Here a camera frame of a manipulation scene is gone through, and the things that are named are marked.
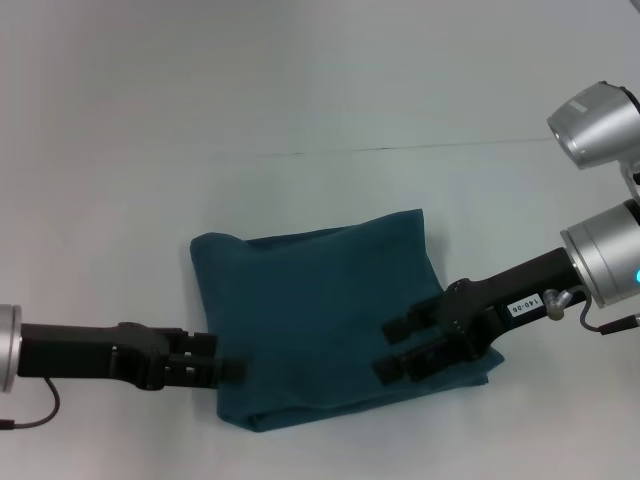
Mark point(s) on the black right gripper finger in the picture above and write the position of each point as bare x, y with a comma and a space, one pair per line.
420, 320
420, 362

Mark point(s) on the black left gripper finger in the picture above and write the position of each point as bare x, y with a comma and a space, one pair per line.
200, 341
210, 372

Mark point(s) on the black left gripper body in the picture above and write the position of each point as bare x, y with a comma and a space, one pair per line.
90, 352

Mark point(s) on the teal blue shirt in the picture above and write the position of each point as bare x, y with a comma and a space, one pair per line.
320, 310

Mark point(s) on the right wrist camera housing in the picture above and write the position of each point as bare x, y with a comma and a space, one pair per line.
597, 125

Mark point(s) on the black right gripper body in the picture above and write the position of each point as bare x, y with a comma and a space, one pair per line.
505, 305

